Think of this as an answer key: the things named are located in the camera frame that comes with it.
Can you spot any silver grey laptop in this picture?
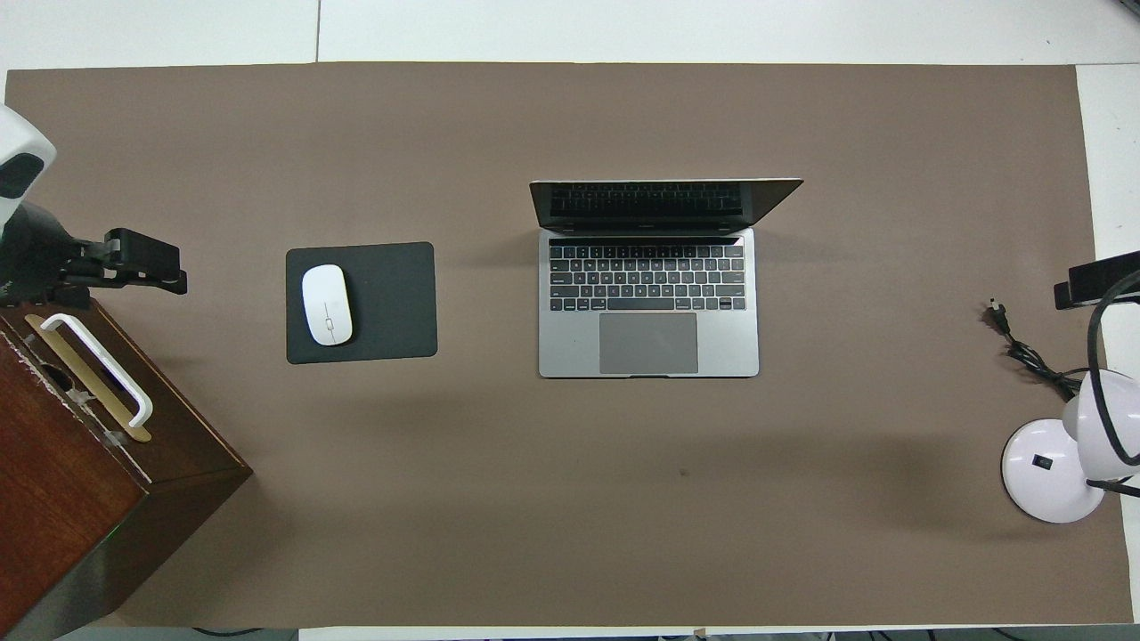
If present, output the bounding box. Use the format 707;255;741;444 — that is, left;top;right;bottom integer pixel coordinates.
529;177;805;379

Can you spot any white computer mouse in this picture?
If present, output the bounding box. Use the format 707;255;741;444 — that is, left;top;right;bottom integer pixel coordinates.
301;264;354;346

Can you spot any dark brown wooden box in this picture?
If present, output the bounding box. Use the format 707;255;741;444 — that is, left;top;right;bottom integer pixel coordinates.
0;278;254;637

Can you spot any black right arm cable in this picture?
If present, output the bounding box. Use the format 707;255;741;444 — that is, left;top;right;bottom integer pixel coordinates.
1086;270;1140;498

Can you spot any brass handle plate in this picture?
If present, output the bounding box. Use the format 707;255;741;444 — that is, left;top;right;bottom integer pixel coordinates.
24;313;152;443

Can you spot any brown table mat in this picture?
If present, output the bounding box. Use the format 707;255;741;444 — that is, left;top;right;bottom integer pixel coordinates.
4;61;1134;629

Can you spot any white desk lamp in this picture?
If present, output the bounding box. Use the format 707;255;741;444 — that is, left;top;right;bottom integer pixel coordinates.
1001;368;1140;524

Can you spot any black lamp power cable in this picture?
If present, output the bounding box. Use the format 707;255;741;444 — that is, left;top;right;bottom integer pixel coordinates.
986;300;1086;402

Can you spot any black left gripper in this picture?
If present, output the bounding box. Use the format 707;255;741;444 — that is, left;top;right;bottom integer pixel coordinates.
0;203;189;308

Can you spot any black mouse pad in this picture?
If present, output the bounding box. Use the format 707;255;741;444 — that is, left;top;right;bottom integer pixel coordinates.
285;241;439;366

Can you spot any white box handle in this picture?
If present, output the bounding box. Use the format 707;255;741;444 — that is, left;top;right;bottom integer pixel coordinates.
39;312;155;429

